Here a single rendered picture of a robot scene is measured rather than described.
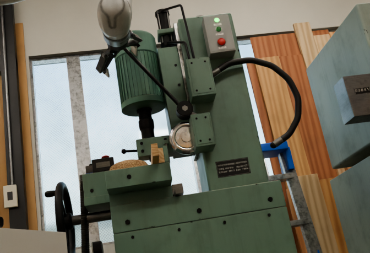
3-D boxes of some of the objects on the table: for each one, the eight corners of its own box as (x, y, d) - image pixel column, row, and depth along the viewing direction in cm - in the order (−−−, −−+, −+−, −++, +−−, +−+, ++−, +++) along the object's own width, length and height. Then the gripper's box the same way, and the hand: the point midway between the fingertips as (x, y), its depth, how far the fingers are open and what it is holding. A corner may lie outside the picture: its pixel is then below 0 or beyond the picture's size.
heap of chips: (109, 177, 175) (107, 167, 177) (150, 171, 177) (148, 161, 178) (107, 171, 167) (105, 160, 168) (150, 165, 169) (148, 154, 170)
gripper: (95, 65, 173) (101, 91, 193) (151, 22, 179) (152, 50, 200) (81, 50, 174) (88, 77, 194) (137, 7, 181) (139, 37, 201)
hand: (120, 62), depth 196 cm, fingers open, 13 cm apart
